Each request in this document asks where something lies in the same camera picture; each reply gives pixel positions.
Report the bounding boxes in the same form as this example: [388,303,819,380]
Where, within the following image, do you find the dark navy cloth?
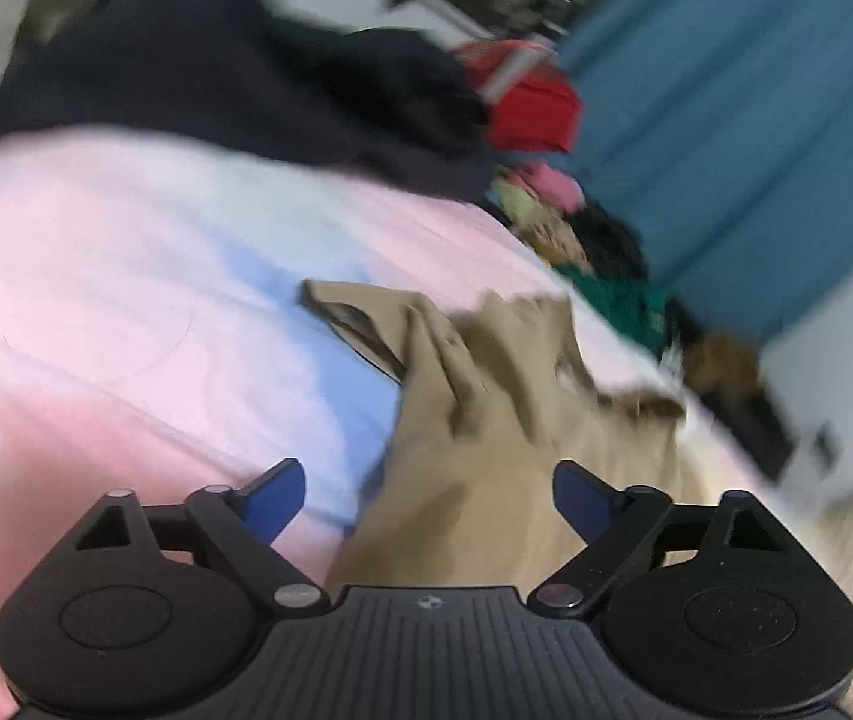
[0,0,506,203]

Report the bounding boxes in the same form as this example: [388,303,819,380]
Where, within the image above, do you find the black cloth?
[569,204,648,278]

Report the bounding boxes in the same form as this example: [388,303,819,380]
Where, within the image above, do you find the red cloth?
[452,39,584,154]

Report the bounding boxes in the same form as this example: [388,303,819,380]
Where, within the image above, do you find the pink cloth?
[505,163,587,212]

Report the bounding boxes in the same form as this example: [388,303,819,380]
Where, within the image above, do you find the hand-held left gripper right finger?
[527,459,786,620]

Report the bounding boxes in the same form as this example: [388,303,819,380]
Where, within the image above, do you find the brown cloth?
[685,334,765,398]

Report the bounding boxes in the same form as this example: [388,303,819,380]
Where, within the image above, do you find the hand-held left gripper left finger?
[76,457,329,619]

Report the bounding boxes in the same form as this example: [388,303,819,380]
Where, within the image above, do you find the blue curtain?
[557,0,853,350]

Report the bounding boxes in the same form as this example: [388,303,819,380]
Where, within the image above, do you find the green cloth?
[554,264,671,350]

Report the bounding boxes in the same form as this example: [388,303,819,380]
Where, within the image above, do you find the khaki pants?
[299,279,698,592]

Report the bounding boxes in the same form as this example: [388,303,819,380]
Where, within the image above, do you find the pink and blue bed sheet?
[0,127,780,720]

